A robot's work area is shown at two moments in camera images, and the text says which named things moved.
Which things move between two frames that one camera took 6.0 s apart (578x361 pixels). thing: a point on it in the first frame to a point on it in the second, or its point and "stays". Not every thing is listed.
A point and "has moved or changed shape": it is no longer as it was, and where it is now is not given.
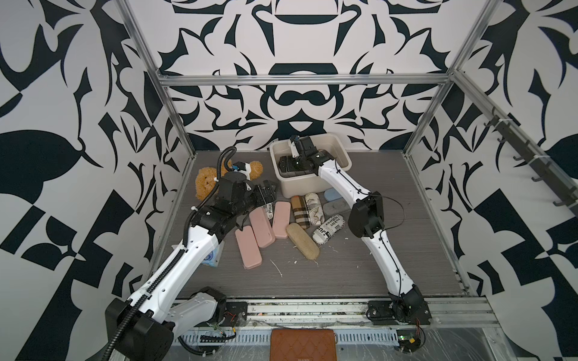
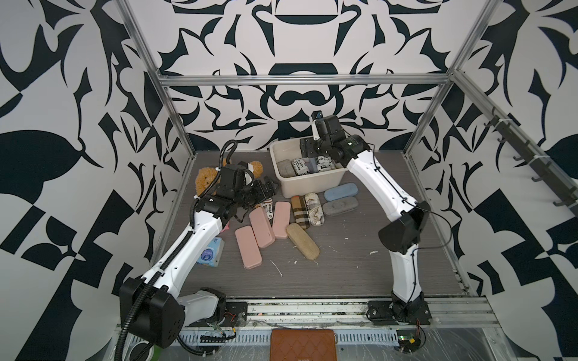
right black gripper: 288,165 to 307,143
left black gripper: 269,195 stays
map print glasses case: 315,209 stays
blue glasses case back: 331,194 stays
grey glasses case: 336,207 stays
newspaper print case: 328,229 has moved or changed shape
